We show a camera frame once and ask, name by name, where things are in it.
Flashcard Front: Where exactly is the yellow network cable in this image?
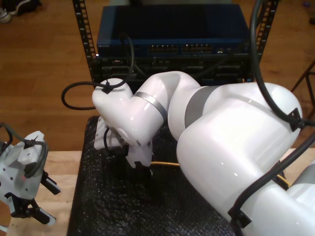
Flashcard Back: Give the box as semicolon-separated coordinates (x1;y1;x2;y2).
150;161;292;190

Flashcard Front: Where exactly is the dark shoe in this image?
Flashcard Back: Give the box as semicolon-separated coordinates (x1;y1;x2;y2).
6;0;42;16

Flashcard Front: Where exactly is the white sneaker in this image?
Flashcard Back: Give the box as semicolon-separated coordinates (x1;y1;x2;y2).
0;7;12;24

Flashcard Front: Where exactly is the blue network switch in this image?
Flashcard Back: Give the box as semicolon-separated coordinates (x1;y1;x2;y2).
96;5;251;57

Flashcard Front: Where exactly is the black bubble mat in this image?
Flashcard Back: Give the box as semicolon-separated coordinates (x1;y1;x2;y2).
66;115;291;236

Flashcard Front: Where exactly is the black rack server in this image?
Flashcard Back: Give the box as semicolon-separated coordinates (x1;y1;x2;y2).
90;56;254;84

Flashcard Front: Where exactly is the brown wooden chair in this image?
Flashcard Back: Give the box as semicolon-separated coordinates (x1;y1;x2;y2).
290;59;315;104

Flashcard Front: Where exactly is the black perforated rack post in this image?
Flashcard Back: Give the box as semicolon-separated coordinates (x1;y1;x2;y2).
72;0;103;86
246;0;280;83

